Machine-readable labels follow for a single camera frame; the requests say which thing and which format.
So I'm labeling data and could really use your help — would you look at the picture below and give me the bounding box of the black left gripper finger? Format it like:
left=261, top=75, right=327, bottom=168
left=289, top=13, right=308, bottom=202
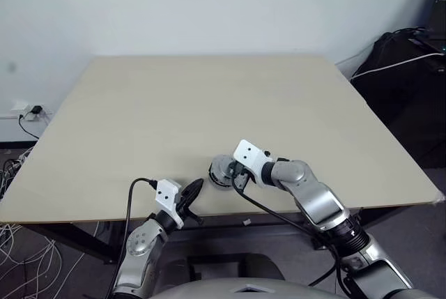
left=180, top=182, right=206, bottom=210
left=180, top=178, right=204, bottom=200

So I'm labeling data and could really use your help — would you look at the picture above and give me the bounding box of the black adapter cable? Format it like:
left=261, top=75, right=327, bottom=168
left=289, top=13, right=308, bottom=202
left=17, top=112, right=43, bottom=141

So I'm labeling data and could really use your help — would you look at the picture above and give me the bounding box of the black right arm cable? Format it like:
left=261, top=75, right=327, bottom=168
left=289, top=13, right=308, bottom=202
left=231, top=183, right=349, bottom=289

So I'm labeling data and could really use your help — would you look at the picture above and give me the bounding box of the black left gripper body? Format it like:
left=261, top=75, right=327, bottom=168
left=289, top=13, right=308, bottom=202
left=175, top=190, right=203, bottom=226

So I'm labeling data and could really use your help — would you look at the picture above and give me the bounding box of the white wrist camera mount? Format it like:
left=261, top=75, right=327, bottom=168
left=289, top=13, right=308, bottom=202
left=232, top=139, right=272, bottom=187
left=155, top=180, right=185, bottom=229

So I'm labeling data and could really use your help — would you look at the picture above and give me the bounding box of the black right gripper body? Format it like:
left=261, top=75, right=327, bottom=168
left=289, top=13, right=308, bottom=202
left=232, top=166, right=257, bottom=192

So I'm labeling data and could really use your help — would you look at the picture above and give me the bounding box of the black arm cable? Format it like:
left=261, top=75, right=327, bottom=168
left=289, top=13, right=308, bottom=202
left=231, top=183, right=349, bottom=289
left=120, top=177, right=160, bottom=268

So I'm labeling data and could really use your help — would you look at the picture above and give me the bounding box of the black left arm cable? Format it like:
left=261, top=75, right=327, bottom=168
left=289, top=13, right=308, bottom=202
left=120, top=177, right=160, bottom=268

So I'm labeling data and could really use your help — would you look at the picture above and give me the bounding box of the white floor cable tangle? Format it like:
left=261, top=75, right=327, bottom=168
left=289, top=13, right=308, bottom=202
left=0, top=222, right=102, bottom=299

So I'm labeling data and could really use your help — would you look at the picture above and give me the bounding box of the large black bag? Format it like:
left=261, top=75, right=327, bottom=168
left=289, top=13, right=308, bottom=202
left=351, top=30, right=446, bottom=169

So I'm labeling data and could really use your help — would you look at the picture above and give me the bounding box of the grey robot torso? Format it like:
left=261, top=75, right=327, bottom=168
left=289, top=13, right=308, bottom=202
left=149, top=276, right=446, bottom=299

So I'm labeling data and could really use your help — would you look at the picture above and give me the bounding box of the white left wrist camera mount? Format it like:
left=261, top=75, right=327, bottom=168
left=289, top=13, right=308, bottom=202
left=155, top=180, right=185, bottom=229

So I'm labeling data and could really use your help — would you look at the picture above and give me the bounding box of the black metal table frame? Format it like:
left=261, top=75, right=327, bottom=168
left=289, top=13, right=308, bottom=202
left=6, top=204, right=419, bottom=265

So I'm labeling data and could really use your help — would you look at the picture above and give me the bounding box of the mixed cable tangle by wall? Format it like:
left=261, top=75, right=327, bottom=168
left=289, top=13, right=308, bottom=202
left=0, top=145, right=36, bottom=202

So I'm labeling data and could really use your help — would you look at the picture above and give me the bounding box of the black cable bundle on bag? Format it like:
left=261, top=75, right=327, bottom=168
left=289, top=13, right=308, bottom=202
left=392, top=26, right=428, bottom=39

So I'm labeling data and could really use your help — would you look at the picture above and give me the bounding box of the white cable over bag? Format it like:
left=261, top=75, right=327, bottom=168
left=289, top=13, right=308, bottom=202
left=351, top=52, right=446, bottom=80

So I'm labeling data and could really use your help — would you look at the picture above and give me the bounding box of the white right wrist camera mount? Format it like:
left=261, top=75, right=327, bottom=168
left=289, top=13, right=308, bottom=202
left=232, top=139, right=272, bottom=187

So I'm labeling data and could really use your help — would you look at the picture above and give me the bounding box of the white wall socket strip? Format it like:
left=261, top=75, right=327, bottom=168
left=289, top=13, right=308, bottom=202
left=0, top=102, right=53, bottom=121

